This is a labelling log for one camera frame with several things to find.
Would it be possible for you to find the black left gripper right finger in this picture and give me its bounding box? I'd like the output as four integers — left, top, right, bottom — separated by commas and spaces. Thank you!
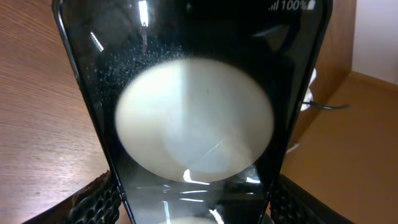
270, 174, 353, 224

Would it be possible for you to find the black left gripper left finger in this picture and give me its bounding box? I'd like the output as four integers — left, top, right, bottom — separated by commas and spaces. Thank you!
24, 171, 121, 224

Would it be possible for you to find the black usb charging cable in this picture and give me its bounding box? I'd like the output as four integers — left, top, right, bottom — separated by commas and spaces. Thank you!
302, 101, 349, 110

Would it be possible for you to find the white power strip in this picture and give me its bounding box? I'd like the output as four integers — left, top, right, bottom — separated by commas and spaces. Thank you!
300, 68, 317, 111

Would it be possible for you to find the black samsung smartphone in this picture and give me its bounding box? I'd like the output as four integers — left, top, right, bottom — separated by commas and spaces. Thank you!
52, 0, 333, 223

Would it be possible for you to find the white power strip cord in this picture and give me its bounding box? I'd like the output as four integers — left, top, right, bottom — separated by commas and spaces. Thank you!
285, 142, 300, 154

